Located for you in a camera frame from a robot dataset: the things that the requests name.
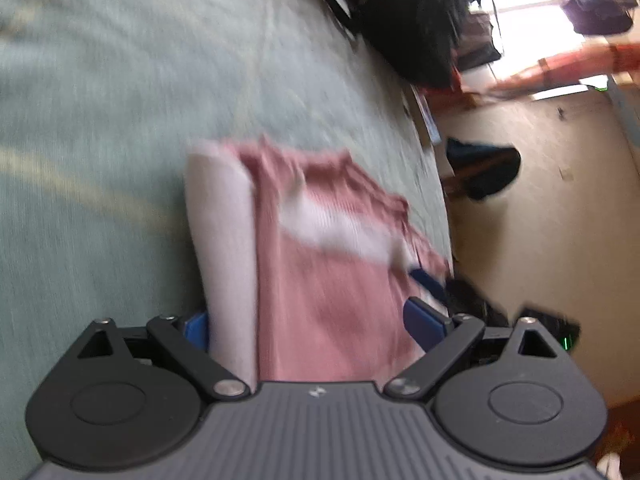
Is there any thick paperback book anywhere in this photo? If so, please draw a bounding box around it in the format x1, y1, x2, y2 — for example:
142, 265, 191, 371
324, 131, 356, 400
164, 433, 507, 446
410, 85, 443, 147

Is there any pink and white sweater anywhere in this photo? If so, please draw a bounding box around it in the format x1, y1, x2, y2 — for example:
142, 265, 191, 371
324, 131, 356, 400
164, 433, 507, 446
184, 135, 453, 383

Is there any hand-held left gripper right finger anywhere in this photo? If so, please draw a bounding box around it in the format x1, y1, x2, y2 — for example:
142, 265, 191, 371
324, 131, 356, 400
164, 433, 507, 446
384, 297, 571, 403

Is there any green checked quilt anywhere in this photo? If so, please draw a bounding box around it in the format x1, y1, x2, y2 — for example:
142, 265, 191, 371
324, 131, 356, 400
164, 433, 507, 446
0, 0, 453, 480

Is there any dark cloth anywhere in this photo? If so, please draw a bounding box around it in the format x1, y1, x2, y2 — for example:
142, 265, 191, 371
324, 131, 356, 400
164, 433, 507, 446
445, 137, 522, 202

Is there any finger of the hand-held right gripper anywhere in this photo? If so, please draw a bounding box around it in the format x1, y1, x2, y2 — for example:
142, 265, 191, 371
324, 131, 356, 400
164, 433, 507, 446
409, 268, 448, 306

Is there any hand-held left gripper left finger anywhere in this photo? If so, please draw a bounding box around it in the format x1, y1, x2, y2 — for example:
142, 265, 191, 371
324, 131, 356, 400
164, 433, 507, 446
75, 311, 251, 402

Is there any black backpack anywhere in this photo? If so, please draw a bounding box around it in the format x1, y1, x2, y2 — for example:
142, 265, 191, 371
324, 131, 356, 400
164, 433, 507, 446
357, 0, 471, 88

